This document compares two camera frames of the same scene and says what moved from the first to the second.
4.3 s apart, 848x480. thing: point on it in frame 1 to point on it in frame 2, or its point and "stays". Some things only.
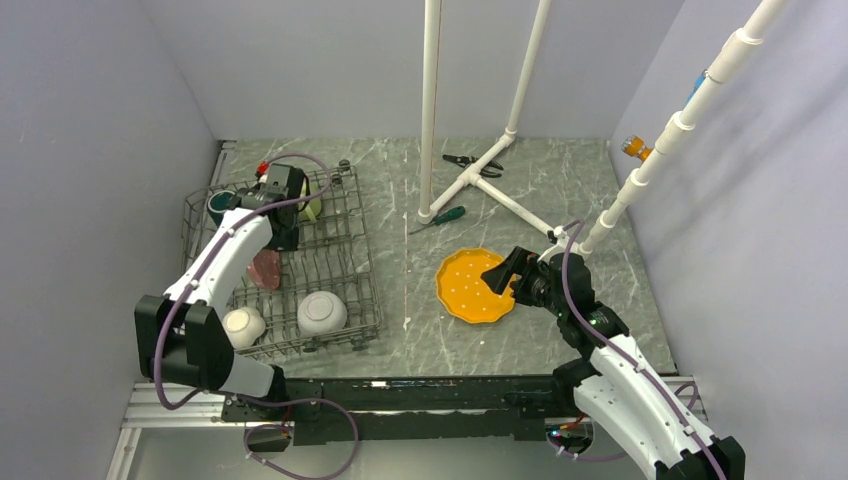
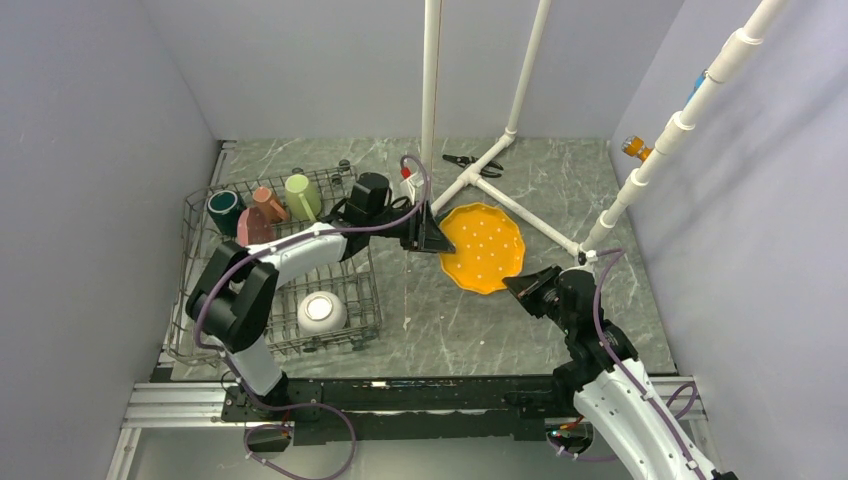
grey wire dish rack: (319, 297) stays
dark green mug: (218, 203) stays
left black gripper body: (286, 239) to (407, 232)
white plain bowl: (321, 313) stays
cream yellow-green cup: (314, 205) stays
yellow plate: (461, 291) to (489, 247)
